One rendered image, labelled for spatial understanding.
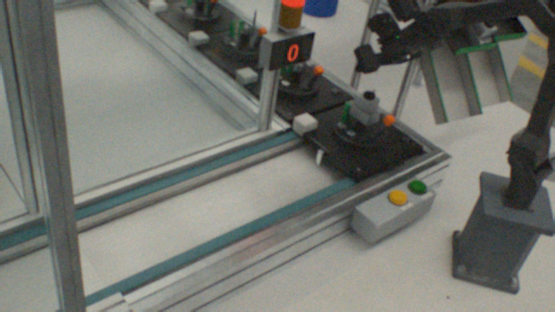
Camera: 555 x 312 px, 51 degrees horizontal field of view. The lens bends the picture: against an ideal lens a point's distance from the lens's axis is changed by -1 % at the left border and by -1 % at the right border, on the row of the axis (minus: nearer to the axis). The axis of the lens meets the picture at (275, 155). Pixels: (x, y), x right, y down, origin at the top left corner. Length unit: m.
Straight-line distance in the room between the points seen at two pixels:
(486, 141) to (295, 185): 0.70
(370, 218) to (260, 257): 0.27
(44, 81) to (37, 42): 0.05
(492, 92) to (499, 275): 0.61
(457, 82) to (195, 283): 0.94
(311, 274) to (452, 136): 0.74
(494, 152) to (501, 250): 0.55
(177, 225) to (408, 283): 0.51
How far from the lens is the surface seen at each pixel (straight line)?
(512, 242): 1.30
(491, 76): 1.79
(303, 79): 1.63
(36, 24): 0.60
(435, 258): 1.39
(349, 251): 1.33
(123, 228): 1.24
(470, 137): 1.84
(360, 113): 1.43
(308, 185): 1.38
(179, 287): 1.08
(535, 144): 1.21
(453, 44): 1.50
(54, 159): 0.70
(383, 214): 1.29
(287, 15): 1.26
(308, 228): 1.21
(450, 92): 1.64
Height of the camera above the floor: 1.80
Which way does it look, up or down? 38 degrees down
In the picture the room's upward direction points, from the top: 10 degrees clockwise
